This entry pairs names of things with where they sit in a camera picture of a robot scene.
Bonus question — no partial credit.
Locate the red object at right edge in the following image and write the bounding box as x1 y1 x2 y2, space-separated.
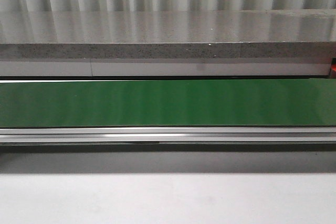
330 58 336 79

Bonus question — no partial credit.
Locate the green conveyor belt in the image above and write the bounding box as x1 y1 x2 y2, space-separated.
1 79 335 128

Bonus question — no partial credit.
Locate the aluminium conveyor front rail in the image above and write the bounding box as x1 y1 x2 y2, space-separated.
1 126 335 152

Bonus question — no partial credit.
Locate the grey stone countertop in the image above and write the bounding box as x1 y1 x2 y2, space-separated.
1 9 335 79

